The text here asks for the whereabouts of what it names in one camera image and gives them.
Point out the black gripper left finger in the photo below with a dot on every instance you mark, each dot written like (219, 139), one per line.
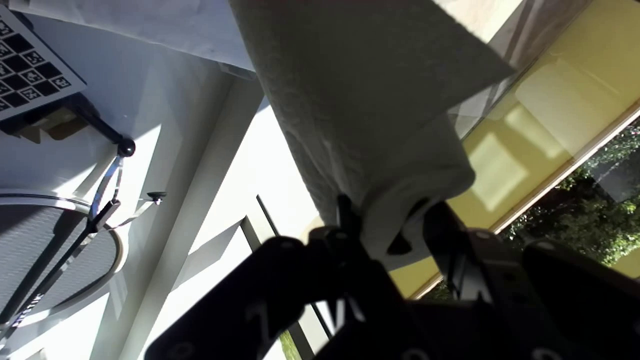
(281, 281)

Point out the green outdoor foliage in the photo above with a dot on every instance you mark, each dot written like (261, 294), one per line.
(572, 212)

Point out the white paper towel roll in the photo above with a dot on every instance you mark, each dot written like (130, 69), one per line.
(361, 100)

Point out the white bowl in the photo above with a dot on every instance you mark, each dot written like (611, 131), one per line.
(47, 253)

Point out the black ball joint stand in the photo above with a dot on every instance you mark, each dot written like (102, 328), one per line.
(125, 146)

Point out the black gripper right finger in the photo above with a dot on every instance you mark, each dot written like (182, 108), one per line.
(553, 301)

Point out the black white calibration board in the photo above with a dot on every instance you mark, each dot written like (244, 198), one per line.
(32, 66)

